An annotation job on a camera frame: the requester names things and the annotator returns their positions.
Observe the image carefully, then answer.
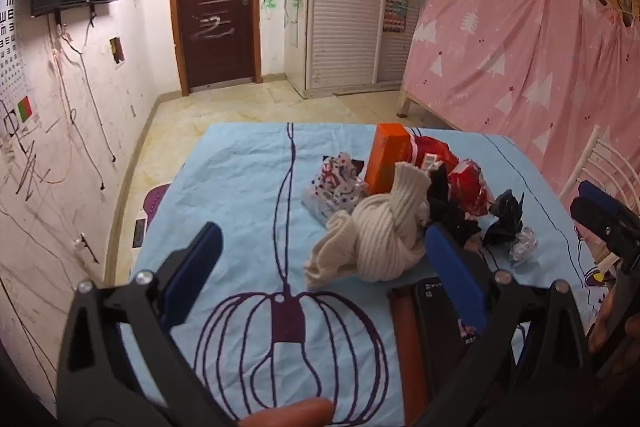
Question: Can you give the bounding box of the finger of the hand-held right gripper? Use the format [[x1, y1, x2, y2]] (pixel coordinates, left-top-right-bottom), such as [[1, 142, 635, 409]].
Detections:
[[577, 180, 640, 230], [570, 196, 640, 264]]

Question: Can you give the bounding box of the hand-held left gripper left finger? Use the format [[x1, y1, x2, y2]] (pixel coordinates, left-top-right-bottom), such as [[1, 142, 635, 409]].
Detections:
[[56, 222, 236, 427]]

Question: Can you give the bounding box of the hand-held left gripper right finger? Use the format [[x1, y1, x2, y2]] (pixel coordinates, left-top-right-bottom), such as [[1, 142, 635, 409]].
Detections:
[[415, 223, 596, 427]]

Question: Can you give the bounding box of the black cloth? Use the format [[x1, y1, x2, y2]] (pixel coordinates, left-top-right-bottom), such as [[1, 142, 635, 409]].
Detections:
[[427, 162, 483, 253]]

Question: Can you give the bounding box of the dark blue wrapper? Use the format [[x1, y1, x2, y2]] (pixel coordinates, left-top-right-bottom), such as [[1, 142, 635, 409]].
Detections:
[[482, 189, 526, 248]]

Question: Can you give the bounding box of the cream knit cloth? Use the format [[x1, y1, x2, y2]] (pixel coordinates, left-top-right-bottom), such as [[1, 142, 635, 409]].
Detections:
[[303, 162, 432, 292]]

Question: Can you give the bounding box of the shiny red wrapper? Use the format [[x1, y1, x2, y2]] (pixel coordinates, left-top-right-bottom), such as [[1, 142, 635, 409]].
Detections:
[[447, 158, 495, 217]]

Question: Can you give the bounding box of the red snack packet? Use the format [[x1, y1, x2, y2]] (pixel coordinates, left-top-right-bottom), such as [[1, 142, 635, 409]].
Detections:
[[407, 134, 458, 172]]

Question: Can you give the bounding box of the orange box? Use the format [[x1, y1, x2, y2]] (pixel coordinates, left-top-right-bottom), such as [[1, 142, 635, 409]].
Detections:
[[364, 123, 410, 198]]

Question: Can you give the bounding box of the white patterned plastic bag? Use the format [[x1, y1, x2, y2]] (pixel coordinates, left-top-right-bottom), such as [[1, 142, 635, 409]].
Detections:
[[301, 152, 368, 228]]

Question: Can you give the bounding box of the person's right hand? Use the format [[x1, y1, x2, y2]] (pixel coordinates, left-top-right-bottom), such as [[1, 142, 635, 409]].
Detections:
[[587, 289, 619, 355]]

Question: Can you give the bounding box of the white metal chair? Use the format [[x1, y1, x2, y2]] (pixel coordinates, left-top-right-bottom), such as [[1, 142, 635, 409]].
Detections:
[[557, 124, 640, 268]]

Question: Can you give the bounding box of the black brown container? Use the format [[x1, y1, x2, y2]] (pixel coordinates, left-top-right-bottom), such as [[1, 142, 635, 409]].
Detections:
[[389, 279, 481, 427]]

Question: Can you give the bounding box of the purple chair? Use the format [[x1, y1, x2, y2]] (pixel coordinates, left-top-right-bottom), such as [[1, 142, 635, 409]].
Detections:
[[142, 184, 172, 220]]

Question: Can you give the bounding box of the light blue printed tablecloth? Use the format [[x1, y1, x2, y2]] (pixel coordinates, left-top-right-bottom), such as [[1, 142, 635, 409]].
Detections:
[[114, 122, 608, 427]]

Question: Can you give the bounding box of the pink tree print curtain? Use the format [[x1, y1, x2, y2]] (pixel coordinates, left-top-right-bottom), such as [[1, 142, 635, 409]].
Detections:
[[402, 0, 640, 208]]

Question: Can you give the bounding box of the orange plastic bottle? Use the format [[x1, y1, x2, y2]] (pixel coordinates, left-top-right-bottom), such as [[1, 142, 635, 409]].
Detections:
[[239, 398, 334, 427]]

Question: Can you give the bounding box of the white louvered wardrobe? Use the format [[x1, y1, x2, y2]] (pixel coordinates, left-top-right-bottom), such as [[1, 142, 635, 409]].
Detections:
[[285, 0, 481, 98]]

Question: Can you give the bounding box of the white eye chart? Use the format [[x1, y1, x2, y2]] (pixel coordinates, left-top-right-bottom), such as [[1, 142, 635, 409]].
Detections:
[[0, 0, 36, 128]]

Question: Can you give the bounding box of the black wall cable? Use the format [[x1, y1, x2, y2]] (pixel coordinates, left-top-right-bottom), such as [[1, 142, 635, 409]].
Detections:
[[47, 12, 118, 190]]

